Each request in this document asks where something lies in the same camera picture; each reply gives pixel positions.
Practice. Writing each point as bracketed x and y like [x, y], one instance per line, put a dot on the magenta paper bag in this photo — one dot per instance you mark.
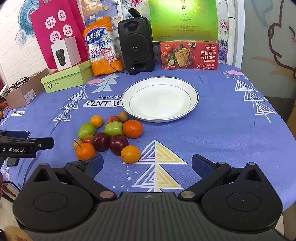
[76, 20]

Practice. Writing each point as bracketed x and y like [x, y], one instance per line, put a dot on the orange pack of paper cups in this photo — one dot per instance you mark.
[101, 66]

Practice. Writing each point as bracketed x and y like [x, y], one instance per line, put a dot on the green gift box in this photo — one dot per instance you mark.
[182, 20]

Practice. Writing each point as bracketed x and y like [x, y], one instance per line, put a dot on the small blue paper fan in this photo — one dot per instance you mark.
[22, 37]

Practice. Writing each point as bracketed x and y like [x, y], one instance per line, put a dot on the white door frame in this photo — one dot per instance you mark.
[233, 32]

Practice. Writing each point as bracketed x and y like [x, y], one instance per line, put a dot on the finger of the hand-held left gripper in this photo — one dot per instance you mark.
[45, 142]
[19, 134]

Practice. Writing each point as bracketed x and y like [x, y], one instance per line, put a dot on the red cracker box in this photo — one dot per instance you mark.
[189, 55]

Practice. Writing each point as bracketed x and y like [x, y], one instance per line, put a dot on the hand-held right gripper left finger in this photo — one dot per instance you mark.
[99, 162]

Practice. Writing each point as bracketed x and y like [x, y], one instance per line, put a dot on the orange with black stem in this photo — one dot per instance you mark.
[86, 151]

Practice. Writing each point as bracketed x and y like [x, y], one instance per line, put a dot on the large deep orange tangerine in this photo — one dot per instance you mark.
[132, 128]

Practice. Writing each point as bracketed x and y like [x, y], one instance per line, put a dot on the white box with cup picture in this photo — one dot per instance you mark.
[69, 46]

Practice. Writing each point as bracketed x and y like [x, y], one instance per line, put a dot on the black speaker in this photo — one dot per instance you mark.
[136, 46]

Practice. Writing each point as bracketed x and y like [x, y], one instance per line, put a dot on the small red plum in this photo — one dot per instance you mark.
[88, 139]

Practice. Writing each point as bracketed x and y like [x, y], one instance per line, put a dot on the pastel printed poster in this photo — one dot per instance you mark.
[101, 9]

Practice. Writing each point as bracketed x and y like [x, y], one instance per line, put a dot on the red and yellow apple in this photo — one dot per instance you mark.
[112, 119]

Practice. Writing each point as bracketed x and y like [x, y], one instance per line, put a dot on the brown longan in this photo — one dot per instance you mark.
[76, 145]
[123, 116]

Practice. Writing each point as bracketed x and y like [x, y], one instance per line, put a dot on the small yellow orange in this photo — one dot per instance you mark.
[96, 121]

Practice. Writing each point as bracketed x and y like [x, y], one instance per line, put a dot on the blue printed tablecloth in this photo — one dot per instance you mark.
[208, 139]

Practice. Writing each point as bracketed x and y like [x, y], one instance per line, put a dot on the green apple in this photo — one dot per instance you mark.
[86, 131]
[113, 128]

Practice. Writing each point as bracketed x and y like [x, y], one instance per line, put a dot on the white plate with blue rim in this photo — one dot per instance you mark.
[159, 99]

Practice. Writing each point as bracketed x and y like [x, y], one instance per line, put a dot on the light green shoe box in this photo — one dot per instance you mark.
[64, 77]

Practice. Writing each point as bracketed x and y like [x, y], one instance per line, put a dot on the brown cardboard box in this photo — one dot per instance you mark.
[23, 92]

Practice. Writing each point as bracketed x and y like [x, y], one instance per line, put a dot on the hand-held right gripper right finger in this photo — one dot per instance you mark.
[200, 163]

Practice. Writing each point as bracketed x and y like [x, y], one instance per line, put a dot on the dark red plum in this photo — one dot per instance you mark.
[119, 144]
[101, 141]

